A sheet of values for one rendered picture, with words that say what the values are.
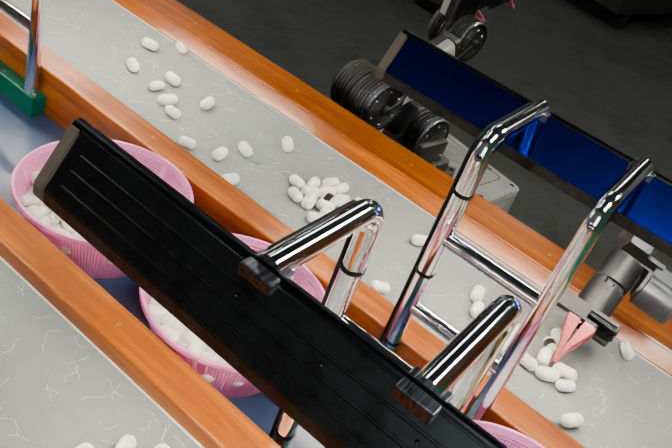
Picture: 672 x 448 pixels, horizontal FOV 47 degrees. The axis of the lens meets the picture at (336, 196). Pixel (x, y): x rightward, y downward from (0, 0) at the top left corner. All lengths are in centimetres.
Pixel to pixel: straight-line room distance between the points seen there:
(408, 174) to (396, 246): 21
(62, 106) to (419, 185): 67
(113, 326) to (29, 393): 13
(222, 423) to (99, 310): 22
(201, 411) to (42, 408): 18
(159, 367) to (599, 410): 65
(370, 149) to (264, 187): 27
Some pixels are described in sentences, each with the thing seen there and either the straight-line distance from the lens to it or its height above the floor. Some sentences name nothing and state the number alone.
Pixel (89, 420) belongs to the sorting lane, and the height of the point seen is 74.
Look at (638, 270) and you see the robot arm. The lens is 128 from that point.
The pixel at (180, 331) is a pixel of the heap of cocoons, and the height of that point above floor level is 72.
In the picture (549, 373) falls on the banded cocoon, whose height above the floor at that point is 76.
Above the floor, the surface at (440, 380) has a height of 112.
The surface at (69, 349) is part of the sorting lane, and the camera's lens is 100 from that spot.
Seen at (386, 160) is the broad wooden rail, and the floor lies 77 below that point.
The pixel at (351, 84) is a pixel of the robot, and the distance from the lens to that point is 175.
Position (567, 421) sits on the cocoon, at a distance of 116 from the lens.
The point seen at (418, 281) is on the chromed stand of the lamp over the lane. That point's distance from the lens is 101.
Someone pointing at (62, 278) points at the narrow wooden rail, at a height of 77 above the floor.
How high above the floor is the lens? 149
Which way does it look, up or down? 33 degrees down
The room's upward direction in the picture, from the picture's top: 20 degrees clockwise
